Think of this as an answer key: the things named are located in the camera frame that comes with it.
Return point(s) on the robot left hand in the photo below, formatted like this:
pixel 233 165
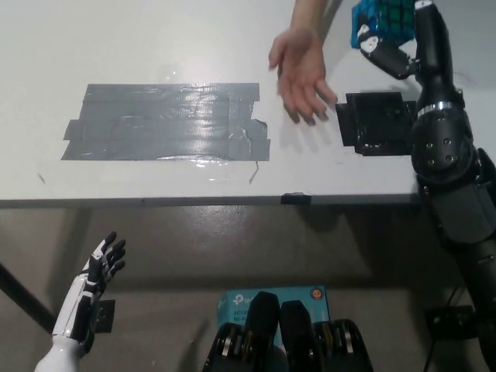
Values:
pixel 83 302

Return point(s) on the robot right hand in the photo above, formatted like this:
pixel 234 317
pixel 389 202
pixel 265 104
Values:
pixel 436 58

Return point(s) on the person's bare hand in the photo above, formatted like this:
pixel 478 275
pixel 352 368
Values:
pixel 302 69

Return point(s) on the blue Rubik's cube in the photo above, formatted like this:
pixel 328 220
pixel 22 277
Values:
pixel 387 19

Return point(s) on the black table leg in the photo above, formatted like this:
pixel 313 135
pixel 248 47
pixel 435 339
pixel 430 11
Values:
pixel 23 298

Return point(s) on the black tape square mark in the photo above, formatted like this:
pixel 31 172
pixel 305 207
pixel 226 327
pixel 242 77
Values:
pixel 372 124

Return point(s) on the small black tape strip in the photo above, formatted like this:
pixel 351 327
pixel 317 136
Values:
pixel 296 198

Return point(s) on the clear tape strip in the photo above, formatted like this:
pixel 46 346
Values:
pixel 155 168

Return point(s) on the teal TP-Link box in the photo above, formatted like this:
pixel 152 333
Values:
pixel 302 294

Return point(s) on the grey duct tape patch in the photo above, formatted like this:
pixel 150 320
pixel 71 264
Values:
pixel 166 120

